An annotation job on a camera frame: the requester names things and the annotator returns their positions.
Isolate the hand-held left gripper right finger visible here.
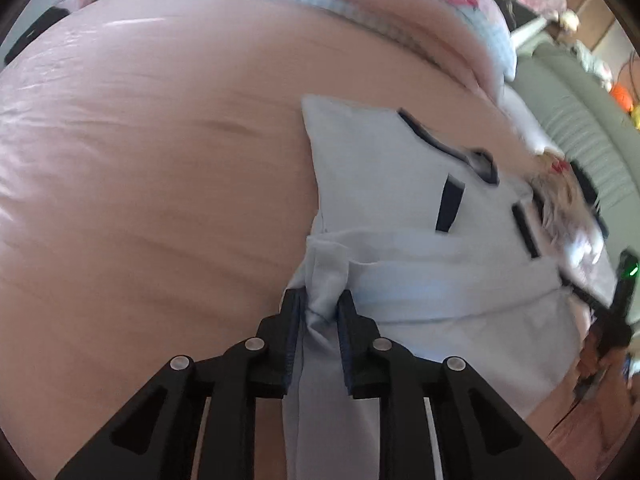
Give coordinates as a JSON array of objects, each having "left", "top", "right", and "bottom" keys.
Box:
[{"left": 339, "top": 290, "right": 576, "bottom": 480}]

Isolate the pink bed sheet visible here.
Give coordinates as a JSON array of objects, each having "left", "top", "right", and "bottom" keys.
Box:
[{"left": 0, "top": 0, "right": 516, "bottom": 480}]

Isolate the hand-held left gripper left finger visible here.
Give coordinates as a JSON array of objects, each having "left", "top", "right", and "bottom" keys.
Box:
[{"left": 55, "top": 290, "right": 302, "bottom": 480}]

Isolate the grey green sofa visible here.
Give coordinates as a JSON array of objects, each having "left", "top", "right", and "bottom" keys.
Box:
[{"left": 515, "top": 42, "right": 640, "bottom": 241}]

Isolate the white garment with navy trim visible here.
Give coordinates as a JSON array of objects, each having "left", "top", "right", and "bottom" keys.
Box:
[{"left": 280, "top": 94, "right": 586, "bottom": 480}]

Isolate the floral garment with black trim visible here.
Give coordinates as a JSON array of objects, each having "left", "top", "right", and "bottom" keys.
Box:
[{"left": 520, "top": 147, "right": 616, "bottom": 306}]

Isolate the pink quilt with checked border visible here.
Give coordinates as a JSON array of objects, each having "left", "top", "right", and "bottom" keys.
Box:
[{"left": 212, "top": 0, "right": 518, "bottom": 96}]

